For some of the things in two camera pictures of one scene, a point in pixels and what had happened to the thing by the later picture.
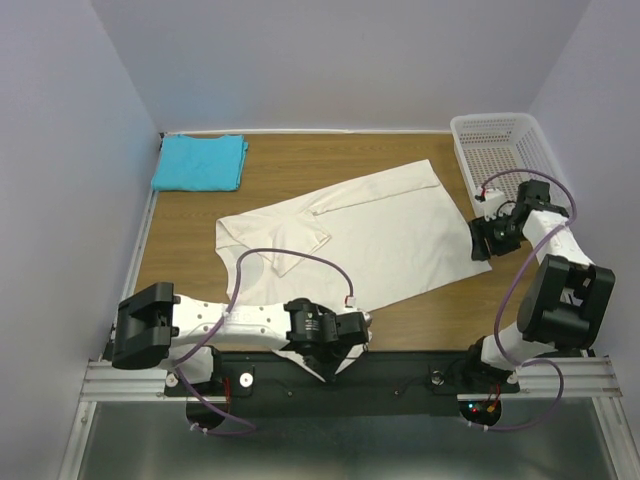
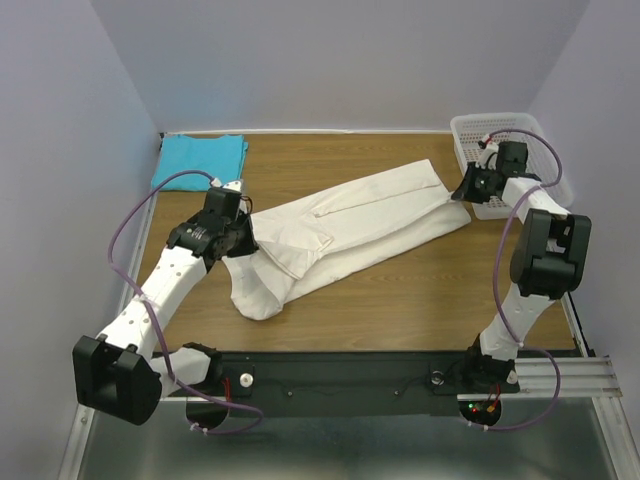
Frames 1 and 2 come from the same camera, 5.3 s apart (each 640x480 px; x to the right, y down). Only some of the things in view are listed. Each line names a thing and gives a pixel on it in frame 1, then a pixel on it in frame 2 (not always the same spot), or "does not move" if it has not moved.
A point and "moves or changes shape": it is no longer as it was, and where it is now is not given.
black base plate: x=375 y=383 does not move
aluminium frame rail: x=559 y=379 does not move
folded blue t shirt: x=195 y=164 does not move
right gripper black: x=479 y=227 to x=464 y=190
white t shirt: x=380 y=238 moves or changes shape
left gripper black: x=327 y=370 to x=249 y=245
